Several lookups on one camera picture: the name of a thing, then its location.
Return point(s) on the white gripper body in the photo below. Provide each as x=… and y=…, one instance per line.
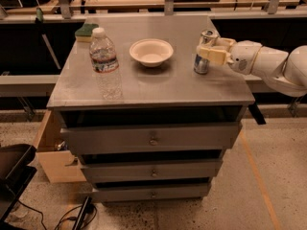
x=244, y=57

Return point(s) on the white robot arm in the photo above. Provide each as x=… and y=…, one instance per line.
x=281, y=71

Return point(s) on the redbull can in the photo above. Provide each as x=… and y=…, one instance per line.
x=207, y=38

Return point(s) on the clear plastic water bottle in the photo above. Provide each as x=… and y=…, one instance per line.
x=105, y=65

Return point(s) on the top drawer knob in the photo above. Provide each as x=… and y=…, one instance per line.
x=153, y=142

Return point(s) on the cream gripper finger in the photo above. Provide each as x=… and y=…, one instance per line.
x=225, y=42
x=218, y=55

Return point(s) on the grey drawer cabinet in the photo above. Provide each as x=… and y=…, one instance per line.
x=195, y=118

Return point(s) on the green yellow sponge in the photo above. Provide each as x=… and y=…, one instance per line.
x=84, y=33

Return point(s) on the black tray stand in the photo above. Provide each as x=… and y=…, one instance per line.
x=15, y=174

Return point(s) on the wooden open drawer box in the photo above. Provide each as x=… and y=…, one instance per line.
x=58, y=163

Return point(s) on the white bowl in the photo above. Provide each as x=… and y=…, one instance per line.
x=151, y=52

